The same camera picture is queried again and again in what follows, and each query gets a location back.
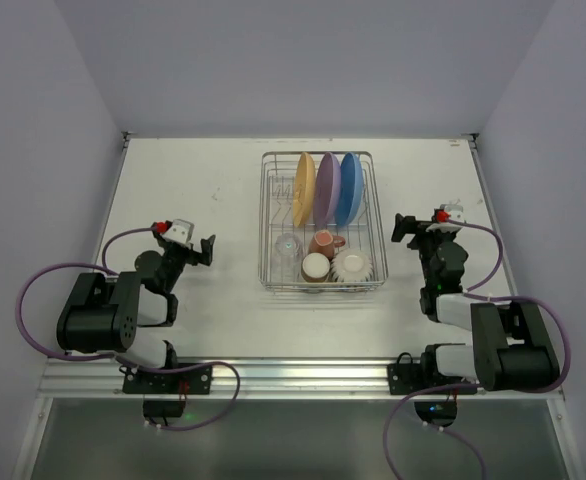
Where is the blue plate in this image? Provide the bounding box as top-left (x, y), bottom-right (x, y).
top-left (334, 152), bottom-right (364, 227)

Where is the clear glass tumbler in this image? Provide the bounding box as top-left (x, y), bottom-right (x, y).
top-left (271, 233), bottom-right (304, 283)

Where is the purple plate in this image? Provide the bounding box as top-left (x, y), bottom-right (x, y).
top-left (313, 152), bottom-right (341, 229)

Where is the yellow plate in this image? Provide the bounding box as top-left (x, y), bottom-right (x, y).
top-left (292, 152), bottom-right (316, 227)

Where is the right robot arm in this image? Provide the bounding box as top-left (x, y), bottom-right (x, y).
top-left (389, 206), bottom-right (571, 393)

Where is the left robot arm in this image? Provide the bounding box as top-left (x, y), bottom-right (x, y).
top-left (56, 232), bottom-right (216, 373)

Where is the white blue-striped bowl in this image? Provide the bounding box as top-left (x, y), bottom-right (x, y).
top-left (331, 248), bottom-right (373, 283)

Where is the pink mug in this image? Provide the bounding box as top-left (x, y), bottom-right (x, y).
top-left (308, 229), bottom-right (346, 260)

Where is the brown and white cup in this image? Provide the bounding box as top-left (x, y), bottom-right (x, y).
top-left (301, 253), bottom-right (331, 283)

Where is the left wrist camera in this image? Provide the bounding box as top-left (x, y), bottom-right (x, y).
top-left (155, 219), bottom-right (194, 246)

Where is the metal wire dish rack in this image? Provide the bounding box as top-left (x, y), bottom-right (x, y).
top-left (258, 151), bottom-right (388, 293)

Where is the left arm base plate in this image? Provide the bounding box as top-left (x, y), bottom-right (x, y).
top-left (119, 366), bottom-right (213, 396)

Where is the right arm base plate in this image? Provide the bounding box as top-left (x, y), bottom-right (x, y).
top-left (386, 350), bottom-right (478, 395)

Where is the aluminium mounting rail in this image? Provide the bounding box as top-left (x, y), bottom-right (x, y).
top-left (35, 357), bottom-right (566, 400)

